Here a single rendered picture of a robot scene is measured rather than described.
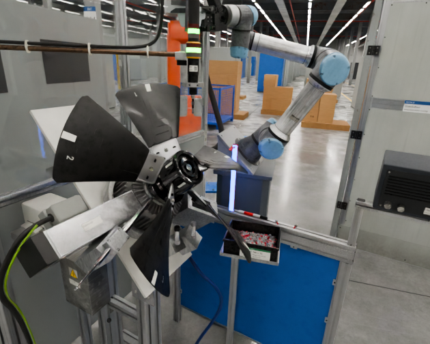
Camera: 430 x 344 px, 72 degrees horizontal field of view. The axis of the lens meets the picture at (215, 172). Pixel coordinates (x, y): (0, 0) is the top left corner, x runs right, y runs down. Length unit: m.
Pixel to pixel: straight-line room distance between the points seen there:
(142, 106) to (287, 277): 0.99
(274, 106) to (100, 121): 9.41
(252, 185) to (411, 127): 1.46
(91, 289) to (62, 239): 0.46
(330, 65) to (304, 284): 0.95
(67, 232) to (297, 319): 1.17
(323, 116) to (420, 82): 5.92
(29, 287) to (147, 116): 1.00
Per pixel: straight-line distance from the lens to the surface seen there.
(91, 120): 0.82
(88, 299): 1.27
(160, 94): 1.08
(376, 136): 2.65
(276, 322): 1.70
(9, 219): 1.49
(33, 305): 1.74
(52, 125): 1.11
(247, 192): 1.57
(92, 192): 1.04
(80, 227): 0.84
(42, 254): 0.79
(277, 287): 1.56
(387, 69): 2.60
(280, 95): 10.07
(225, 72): 8.86
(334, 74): 1.32
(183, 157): 0.93
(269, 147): 1.40
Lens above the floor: 1.52
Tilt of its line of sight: 20 degrees down
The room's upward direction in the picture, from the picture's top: 2 degrees clockwise
